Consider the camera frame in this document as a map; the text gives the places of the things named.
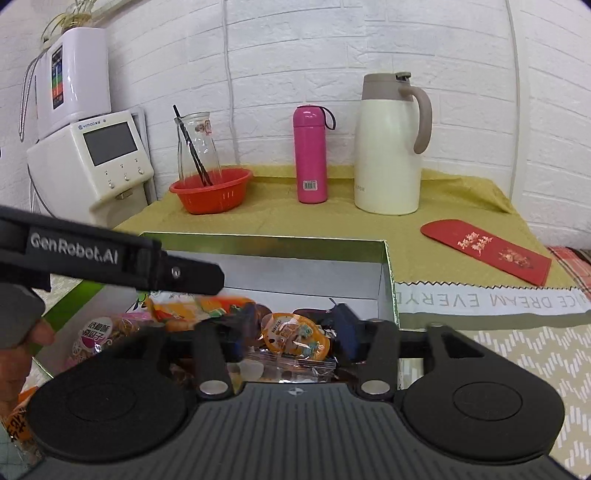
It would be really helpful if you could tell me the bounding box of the potted green plant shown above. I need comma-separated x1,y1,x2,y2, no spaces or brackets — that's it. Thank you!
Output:
41,0,117,45

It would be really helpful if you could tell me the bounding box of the red plastic basket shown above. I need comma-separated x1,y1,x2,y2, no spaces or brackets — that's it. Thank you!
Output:
169,168,254,216

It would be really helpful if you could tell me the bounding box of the red envelope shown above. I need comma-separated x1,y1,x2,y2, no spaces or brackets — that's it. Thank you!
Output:
421,220,553,286

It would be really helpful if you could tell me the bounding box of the white water purifier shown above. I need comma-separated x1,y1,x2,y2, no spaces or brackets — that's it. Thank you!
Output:
19,27,112,139

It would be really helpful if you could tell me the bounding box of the black stirrer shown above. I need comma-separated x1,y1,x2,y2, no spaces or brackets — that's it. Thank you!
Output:
172,104,213,187

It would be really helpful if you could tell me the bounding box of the orange snack packet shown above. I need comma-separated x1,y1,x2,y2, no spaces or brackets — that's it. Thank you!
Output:
148,295,257,334

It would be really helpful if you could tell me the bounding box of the pink thermos bottle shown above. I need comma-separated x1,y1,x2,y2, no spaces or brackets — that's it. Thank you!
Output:
293,105,337,204

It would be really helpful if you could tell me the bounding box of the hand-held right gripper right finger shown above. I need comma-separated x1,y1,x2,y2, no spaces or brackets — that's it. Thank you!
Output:
322,301,486,401

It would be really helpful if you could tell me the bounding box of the white lettered cloth strip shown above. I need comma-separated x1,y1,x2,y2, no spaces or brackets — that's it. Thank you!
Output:
392,279,591,331

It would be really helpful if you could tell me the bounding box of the white appliance with screen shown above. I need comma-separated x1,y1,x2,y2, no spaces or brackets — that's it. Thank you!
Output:
25,110,156,228

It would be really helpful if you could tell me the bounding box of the glass carafe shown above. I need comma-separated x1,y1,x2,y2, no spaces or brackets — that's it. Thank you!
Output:
174,112,222,186

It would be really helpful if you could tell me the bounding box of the orange jelly cup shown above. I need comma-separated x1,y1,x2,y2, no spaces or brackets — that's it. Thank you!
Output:
261,312,332,359

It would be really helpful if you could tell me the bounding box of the green cardboard box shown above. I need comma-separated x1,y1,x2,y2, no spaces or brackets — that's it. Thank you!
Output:
39,231,402,385

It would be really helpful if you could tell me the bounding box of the orange packet with black print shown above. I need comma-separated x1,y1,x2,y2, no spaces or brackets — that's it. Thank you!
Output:
0,385,45,467

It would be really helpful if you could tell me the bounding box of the clear snack packet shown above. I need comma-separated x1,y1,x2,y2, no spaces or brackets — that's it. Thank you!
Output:
231,351,341,384

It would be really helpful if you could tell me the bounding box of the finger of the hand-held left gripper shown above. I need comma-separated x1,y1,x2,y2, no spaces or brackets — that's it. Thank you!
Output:
159,251,226,296

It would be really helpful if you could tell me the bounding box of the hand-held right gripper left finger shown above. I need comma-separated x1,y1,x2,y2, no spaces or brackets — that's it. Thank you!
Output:
98,305,260,401

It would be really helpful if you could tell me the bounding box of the cream thermal jug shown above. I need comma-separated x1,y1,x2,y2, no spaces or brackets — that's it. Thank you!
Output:
354,71,433,216

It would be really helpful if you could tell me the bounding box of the red patterned blanket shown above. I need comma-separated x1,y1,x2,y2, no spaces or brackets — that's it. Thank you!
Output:
549,246,591,302

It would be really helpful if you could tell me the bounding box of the beige and teal patterned mat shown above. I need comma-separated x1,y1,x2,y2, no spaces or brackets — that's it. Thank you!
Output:
397,323,591,464

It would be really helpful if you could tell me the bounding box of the pink label snack packet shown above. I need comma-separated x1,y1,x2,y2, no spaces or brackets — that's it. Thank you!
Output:
67,314,158,371

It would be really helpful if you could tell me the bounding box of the person's left hand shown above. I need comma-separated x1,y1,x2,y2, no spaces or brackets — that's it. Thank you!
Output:
0,320,57,417

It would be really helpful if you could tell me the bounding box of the yellow green cloth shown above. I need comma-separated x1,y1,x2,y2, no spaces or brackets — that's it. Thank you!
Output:
113,164,581,289

